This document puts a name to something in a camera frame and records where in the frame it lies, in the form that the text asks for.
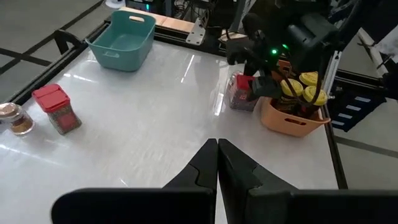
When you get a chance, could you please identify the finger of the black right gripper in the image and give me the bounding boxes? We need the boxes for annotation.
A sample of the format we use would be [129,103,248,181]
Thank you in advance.
[251,76,282,100]

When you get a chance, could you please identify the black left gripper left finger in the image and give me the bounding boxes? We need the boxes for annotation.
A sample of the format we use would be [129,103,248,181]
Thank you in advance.
[51,139,218,224]

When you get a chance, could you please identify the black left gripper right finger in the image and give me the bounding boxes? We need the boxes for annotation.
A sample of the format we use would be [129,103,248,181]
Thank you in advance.
[218,139,398,224]

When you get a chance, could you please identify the yellow-lid dark spice jar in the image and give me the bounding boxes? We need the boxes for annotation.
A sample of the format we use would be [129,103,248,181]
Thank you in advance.
[298,71,320,87]
[273,78,305,114]
[300,85,329,118]

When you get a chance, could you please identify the red-lid patterned spice tin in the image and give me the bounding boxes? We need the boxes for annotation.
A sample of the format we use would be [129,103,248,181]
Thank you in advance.
[31,83,83,136]
[228,72,259,113]

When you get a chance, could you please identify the cork-lid glass spice jar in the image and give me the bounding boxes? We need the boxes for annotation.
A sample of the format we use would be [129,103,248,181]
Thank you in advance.
[0,102,35,136]

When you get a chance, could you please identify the orange plastic bin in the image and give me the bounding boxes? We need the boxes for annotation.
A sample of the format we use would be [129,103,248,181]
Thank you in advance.
[259,58,331,138]

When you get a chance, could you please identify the wooden workbench board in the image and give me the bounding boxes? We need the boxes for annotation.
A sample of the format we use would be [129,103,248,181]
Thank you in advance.
[119,6,197,34]

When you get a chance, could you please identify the computer tower with lights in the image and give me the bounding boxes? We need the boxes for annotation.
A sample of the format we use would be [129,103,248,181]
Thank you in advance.
[124,0,175,18]

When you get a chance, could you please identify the teal plastic bin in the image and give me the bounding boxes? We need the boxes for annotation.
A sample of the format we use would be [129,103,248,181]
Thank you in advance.
[85,9,157,73]

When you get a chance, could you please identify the white round floor device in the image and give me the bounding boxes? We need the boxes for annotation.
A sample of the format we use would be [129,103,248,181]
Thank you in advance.
[104,0,127,9]

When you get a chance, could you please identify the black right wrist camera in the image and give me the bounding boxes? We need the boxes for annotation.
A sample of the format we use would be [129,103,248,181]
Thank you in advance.
[225,39,259,66]

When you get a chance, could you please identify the silver mounting bracket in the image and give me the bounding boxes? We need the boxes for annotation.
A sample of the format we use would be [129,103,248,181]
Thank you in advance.
[185,17,206,46]

